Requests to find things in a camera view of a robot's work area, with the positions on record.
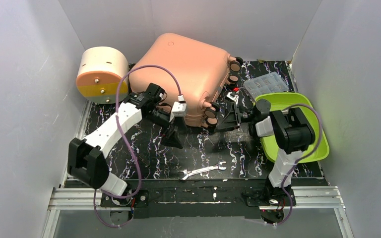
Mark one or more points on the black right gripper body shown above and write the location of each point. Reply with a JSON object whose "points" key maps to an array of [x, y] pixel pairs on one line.
{"points": [[238, 116]]}

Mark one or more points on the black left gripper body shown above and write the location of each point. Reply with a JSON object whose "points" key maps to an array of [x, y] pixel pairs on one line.
{"points": [[169, 123]]}

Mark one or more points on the pink hard-shell suitcase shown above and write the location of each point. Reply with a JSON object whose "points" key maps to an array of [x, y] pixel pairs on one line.
{"points": [[198, 70]]}

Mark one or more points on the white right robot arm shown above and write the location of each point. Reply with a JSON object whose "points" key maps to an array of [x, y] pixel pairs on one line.
{"points": [[280, 176]]}

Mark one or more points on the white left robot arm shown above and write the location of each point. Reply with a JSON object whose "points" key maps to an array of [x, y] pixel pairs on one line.
{"points": [[87, 156]]}

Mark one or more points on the silver open-end wrench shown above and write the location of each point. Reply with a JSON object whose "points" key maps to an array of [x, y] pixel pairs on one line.
{"points": [[219, 166]]}

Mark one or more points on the clear plastic screw box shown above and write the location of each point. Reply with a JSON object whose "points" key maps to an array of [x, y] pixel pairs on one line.
{"points": [[265, 84]]}

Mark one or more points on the green plastic tray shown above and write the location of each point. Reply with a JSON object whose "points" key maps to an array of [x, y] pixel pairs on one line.
{"points": [[295, 128]]}

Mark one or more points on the black spring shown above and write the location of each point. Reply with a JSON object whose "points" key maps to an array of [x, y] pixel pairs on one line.
{"points": [[144, 161]]}

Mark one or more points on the cream cylindrical drum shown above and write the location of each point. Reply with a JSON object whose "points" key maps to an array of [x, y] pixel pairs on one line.
{"points": [[101, 69]]}

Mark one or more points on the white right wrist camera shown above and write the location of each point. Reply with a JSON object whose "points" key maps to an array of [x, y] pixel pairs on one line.
{"points": [[233, 95]]}

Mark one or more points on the aluminium frame rail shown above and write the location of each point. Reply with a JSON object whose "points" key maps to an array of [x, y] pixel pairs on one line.
{"points": [[65, 197]]}

